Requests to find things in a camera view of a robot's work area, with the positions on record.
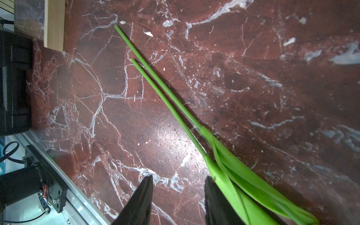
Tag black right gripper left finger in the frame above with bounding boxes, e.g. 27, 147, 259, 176
112, 175, 153, 225

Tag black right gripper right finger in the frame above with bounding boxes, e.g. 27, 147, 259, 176
204, 176, 245, 225

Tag yellow tulip flower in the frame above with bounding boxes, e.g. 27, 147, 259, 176
131, 59, 277, 225

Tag pink tulip flower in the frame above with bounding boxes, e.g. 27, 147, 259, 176
114, 25, 319, 225

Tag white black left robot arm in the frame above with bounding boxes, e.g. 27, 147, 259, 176
1, 28, 33, 136

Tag wooden clothes rack frame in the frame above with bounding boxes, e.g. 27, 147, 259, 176
44, 0, 66, 52

